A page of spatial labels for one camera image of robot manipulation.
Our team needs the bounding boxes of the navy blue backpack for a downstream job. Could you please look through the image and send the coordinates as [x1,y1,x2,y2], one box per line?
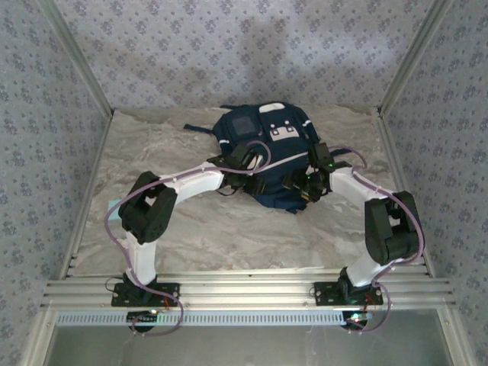
[182,101,352,215]

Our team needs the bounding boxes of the grey metal panel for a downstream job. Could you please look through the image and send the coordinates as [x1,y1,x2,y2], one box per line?
[49,323,454,366]

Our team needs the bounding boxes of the aluminium table side rail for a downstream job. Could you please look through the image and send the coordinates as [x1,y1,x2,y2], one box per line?
[56,109,117,281]
[375,108,438,278]

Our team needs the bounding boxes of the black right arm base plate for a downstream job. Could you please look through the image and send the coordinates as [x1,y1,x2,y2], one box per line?
[313,281,384,306]

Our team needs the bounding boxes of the aluminium mounting rail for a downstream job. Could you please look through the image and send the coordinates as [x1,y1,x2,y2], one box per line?
[41,268,457,308]

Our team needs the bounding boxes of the grey slotted cable duct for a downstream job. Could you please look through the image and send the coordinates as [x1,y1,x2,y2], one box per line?
[56,310,369,327]

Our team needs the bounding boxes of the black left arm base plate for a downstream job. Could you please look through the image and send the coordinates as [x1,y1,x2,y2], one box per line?
[110,281,181,307]

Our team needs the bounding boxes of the aluminium frame post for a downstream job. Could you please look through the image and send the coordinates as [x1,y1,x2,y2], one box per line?
[37,0,117,119]
[375,0,457,115]

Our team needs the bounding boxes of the aluminium frame leg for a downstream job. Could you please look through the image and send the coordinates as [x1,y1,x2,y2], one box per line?
[21,307,58,366]
[436,307,472,366]

